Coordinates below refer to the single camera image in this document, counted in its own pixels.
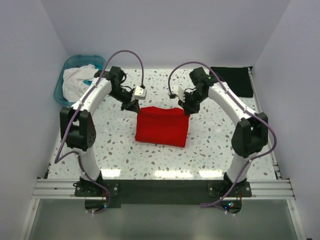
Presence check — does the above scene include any aluminium front frame rail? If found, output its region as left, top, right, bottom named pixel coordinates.
left=32, top=179, right=295, bottom=200

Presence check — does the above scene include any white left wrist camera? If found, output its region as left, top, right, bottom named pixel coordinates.
left=131, top=86, right=147, bottom=101

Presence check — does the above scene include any teal plastic laundry basket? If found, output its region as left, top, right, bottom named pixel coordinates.
left=53, top=55, right=106, bottom=107

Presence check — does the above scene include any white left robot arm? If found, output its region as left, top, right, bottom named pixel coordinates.
left=54, top=66, right=140, bottom=181

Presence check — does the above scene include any red t shirt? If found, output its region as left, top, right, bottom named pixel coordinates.
left=135, top=106, right=190, bottom=148

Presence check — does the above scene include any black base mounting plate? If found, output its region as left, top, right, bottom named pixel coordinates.
left=74, top=179, right=252, bottom=213

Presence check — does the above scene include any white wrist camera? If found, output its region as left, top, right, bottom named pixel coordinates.
left=131, top=86, right=147, bottom=101
left=176, top=85, right=185, bottom=102

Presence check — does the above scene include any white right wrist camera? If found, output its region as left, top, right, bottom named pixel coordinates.
left=176, top=85, right=185, bottom=102

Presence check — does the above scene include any black folded t shirt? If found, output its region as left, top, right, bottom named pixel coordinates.
left=211, top=66, right=254, bottom=98

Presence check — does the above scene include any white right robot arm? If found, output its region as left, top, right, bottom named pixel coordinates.
left=178, top=67, right=268, bottom=184

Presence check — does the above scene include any white crumpled t shirt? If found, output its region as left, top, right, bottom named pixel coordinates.
left=62, top=65, right=89, bottom=103

